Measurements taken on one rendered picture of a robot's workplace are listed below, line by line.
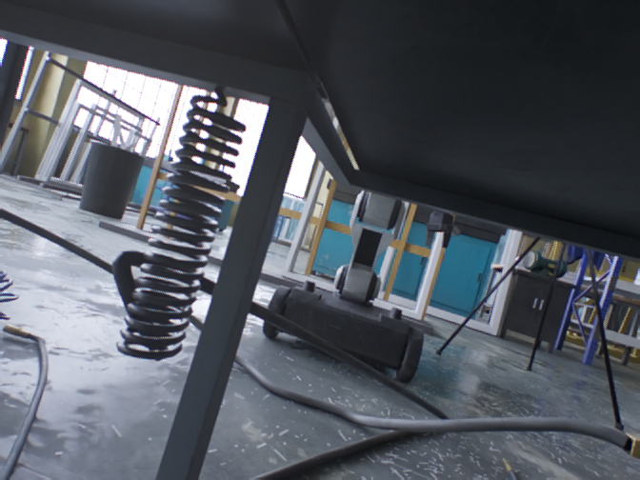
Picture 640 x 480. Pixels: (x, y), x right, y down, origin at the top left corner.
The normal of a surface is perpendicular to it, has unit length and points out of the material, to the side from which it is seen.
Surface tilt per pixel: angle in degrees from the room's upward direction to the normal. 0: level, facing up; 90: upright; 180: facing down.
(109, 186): 94
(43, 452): 0
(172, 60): 90
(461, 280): 90
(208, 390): 90
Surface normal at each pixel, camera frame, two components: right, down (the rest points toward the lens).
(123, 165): 0.67, 0.28
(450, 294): -0.18, -0.05
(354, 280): -0.18, 0.27
